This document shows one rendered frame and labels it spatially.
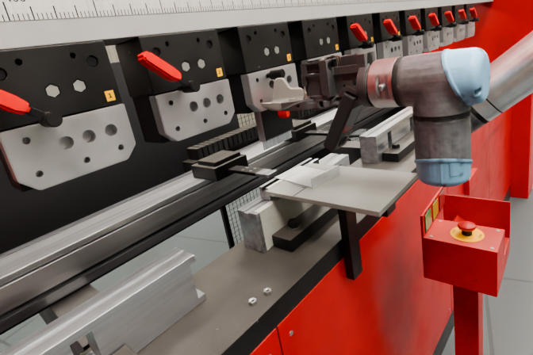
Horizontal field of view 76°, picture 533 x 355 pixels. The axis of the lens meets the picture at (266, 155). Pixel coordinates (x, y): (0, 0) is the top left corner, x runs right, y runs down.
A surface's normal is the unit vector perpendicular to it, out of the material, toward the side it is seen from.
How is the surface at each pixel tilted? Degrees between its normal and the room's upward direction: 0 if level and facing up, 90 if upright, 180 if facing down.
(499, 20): 90
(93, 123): 90
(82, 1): 90
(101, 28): 90
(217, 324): 0
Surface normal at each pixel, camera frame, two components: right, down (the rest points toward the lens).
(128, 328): 0.73, 0.06
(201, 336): -0.18, -0.94
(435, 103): -0.58, 0.33
